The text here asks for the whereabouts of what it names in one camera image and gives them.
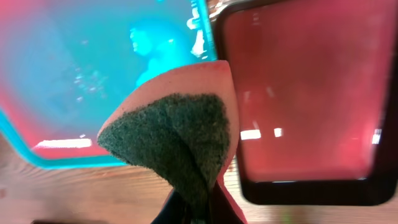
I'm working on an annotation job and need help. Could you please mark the black tray with red water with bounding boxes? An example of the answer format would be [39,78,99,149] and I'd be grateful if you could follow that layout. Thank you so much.
[214,0,397,206]

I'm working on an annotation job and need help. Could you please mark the teal serving tray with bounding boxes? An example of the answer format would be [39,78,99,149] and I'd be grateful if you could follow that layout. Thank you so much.
[1,0,217,169]

